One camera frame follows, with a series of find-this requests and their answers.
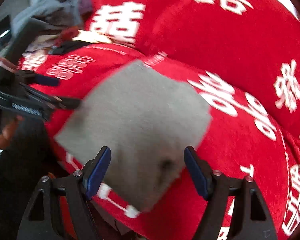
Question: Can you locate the grey clothes pile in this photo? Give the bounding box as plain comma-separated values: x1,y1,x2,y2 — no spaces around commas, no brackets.
11,0,93,35

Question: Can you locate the cream cloth at bedside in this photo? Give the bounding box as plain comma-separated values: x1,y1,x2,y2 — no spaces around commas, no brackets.
72,30,112,44

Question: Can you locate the person's left hand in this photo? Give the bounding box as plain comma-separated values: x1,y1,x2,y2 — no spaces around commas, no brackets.
0,115,23,150

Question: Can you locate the red wedding blanket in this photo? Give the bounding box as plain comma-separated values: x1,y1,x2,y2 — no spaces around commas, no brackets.
19,44,300,239

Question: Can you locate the grey knit garment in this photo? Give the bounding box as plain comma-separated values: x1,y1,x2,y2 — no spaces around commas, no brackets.
55,60,211,212

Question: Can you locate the red rolled quilt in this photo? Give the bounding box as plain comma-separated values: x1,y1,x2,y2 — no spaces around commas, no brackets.
86,0,300,139

